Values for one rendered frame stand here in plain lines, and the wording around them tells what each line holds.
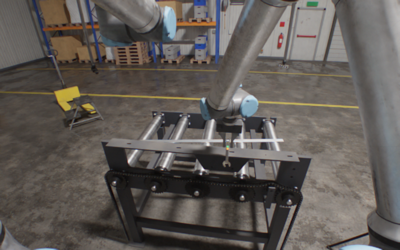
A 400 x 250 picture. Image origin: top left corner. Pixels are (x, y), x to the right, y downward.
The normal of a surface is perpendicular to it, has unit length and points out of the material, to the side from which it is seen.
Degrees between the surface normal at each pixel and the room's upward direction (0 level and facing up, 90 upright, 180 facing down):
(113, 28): 93
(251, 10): 102
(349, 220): 0
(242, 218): 0
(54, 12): 90
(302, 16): 90
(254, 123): 90
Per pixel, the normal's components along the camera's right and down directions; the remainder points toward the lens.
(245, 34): -0.62, 0.65
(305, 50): -0.15, 0.49
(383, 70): -0.78, 0.12
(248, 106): 0.40, 0.44
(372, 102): -0.96, 0.17
